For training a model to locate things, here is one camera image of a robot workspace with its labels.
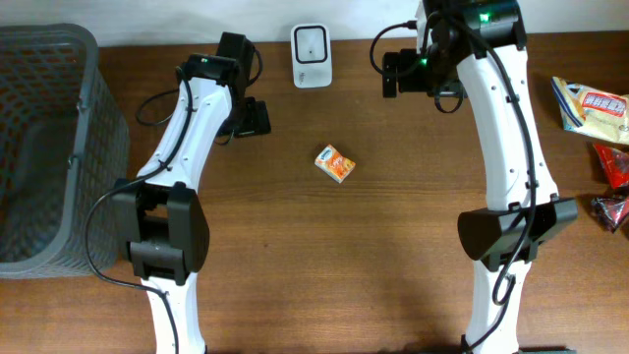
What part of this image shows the black orange snack packet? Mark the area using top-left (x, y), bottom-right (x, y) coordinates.
top-left (592, 196), bottom-right (628, 233)

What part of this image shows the small orange box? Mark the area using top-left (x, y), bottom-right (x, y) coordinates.
top-left (314, 145), bottom-right (356, 183)

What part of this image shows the grey plastic mesh basket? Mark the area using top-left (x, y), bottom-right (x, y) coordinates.
top-left (1, 24), bottom-right (130, 279)

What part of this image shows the cream yellow chip bag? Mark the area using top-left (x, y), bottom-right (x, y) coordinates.
top-left (551, 77), bottom-right (628, 146)

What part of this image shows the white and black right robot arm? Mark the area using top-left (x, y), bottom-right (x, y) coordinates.
top-left (372, 1), bottom-right (578, 353)

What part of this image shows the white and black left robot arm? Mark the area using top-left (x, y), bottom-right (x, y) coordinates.
top-left (112, 32), bottom-right (271, 353)

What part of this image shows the red snack bag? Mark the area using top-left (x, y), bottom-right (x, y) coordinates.
top-left (593, 144), bottom-right (628, 189)

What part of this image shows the white barcode scanner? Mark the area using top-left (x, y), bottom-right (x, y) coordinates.
top-left (290, 24), bottom-right (333, 89)

